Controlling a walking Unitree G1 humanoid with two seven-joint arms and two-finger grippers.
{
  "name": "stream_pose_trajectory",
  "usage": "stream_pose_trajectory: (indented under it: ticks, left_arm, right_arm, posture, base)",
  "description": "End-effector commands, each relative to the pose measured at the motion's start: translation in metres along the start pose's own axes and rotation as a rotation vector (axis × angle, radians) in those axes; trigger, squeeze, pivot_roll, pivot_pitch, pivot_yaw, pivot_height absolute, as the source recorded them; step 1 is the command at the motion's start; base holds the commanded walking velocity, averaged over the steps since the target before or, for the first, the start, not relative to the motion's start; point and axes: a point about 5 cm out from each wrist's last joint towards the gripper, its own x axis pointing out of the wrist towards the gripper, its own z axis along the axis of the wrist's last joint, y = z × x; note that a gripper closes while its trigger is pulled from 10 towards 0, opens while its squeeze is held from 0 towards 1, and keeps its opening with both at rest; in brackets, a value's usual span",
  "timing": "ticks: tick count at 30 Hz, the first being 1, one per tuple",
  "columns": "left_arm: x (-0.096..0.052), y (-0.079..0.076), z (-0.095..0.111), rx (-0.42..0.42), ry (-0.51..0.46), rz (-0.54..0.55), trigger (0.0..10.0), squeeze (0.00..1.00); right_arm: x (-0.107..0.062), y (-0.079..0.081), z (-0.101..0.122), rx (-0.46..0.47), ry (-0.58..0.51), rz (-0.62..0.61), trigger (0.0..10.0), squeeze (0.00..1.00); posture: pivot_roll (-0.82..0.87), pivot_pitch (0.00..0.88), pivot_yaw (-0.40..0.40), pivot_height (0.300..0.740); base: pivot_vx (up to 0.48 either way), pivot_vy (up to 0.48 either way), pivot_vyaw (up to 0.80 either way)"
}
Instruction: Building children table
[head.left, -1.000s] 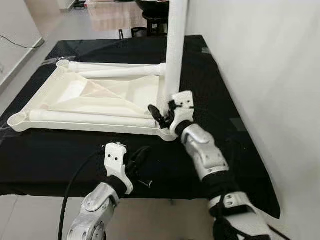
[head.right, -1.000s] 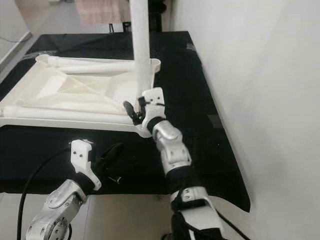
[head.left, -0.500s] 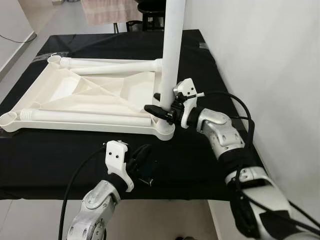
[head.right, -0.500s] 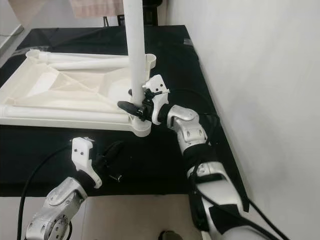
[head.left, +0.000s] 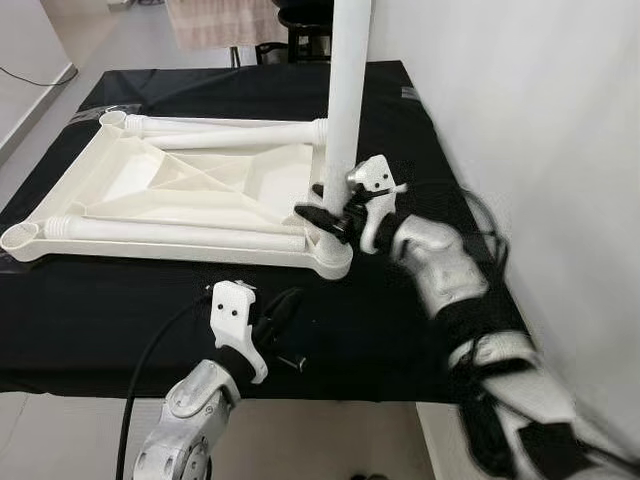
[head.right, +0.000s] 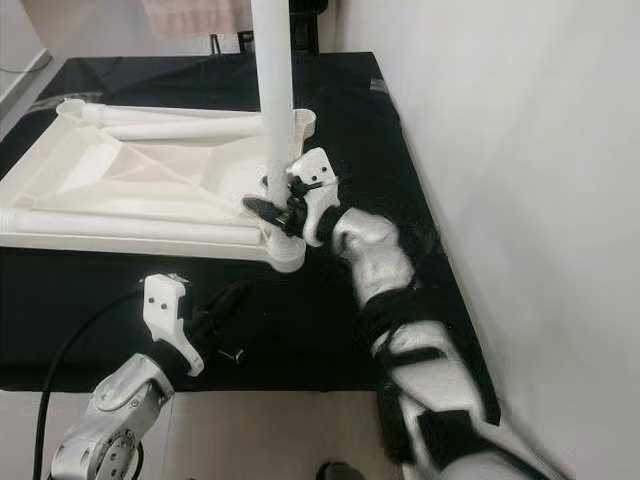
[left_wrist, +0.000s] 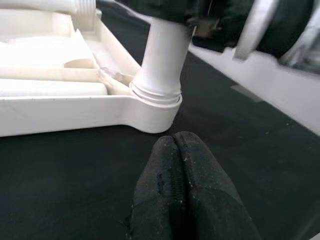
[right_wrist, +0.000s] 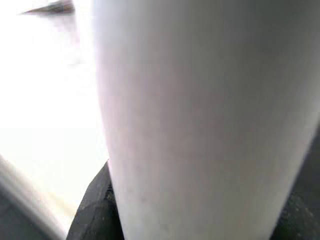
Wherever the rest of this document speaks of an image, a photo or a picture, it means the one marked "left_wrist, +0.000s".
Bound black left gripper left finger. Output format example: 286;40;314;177
123;135;181;240

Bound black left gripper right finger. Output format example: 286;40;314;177
174;130;263;240

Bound white plastic children table top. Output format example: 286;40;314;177
0;0;183;138

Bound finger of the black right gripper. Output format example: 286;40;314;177
126;0;187;26

